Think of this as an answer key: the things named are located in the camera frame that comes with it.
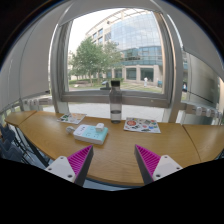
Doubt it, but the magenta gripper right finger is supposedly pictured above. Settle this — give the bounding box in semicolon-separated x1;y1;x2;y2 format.
134;144;184;186

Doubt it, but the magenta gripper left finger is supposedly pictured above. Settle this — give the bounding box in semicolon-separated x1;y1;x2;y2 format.
44;144;95;187

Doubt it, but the white charger plug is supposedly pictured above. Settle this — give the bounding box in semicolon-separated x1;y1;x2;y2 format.
95;123;104;132

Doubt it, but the white and teal power strip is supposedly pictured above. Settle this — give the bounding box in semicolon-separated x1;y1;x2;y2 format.
73;124;108;145

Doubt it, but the right colourful sticker sheet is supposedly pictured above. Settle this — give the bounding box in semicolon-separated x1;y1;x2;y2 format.
124;118;160;133

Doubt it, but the colourful sticker sheet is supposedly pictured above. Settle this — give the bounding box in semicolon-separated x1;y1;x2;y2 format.
124;118;160;133
58;113;86;124

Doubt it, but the left colourful sticker sheet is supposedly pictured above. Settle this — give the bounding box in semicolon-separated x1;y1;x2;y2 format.
58;113;86;124

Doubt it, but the blue chair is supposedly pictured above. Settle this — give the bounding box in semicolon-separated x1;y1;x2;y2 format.
0;124;22;162

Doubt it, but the clear water bottle black cap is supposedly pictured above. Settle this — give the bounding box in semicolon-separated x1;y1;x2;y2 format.
109;80;122;124

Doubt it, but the grey window frame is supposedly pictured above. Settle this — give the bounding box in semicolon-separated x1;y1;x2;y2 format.
50;7;183;123

